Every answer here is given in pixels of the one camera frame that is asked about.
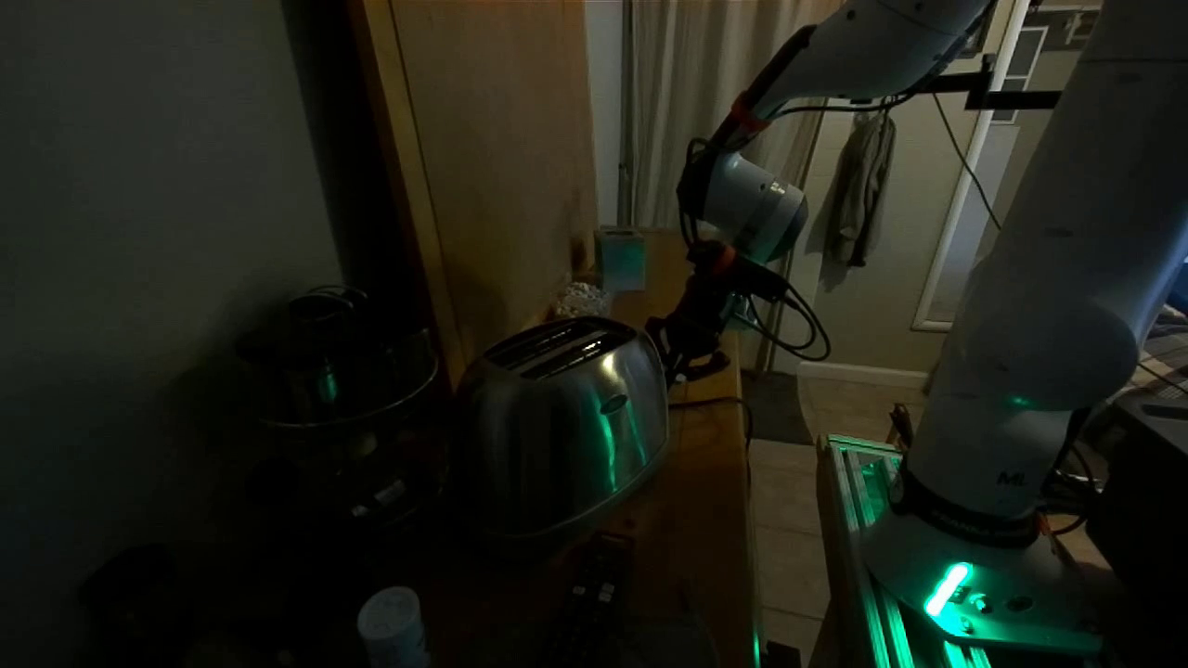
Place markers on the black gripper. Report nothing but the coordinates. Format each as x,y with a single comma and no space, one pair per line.
706,302

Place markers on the silver two-slot toaster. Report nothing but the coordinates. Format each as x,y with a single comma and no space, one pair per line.
560,429

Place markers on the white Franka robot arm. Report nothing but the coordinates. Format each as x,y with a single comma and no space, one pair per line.
1051,310

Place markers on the teal small box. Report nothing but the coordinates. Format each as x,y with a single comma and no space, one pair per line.
627,262

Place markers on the crumpled clear plastic bag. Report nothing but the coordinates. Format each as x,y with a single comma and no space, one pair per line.
580,302

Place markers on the black remote control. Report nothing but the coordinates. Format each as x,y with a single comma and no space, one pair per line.
603,579

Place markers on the grey hanging cloth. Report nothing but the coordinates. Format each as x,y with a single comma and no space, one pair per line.
859,188

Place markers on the beige curtain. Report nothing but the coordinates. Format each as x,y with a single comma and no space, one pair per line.
674,99

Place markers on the wooden cabinet panel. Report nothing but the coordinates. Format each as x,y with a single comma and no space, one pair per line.
497,161

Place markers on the black cooking pot with lid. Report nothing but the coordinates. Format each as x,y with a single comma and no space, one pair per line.
339,393

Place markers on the pale blue plastic cup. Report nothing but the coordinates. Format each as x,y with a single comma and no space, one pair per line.
393,630

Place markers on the aluminium frame with green light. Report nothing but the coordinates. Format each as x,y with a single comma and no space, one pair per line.
859,496

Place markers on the white door frame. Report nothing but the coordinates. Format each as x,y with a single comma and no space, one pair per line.
968,223

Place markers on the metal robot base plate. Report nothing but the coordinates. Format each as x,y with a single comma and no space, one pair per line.
988,596

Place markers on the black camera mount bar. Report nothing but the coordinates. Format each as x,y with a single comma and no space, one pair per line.
988,94

